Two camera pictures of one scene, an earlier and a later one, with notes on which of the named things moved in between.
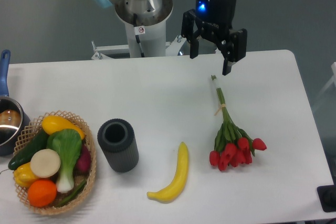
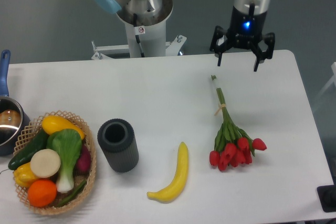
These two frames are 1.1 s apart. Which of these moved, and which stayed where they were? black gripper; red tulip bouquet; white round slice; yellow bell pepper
Moved: black gripper
Stayed: white round slice; yellow bell pepper; red tulip bouquet
